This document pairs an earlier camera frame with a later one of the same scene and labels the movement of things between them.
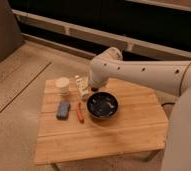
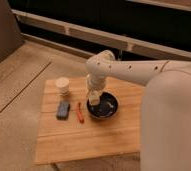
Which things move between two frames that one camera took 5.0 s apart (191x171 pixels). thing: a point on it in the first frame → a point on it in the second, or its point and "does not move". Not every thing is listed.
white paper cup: (64, 85) does not move
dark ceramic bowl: (102, 105) does not move
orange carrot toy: (80, 113) does not move
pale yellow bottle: (82, 85) → (94, 99)
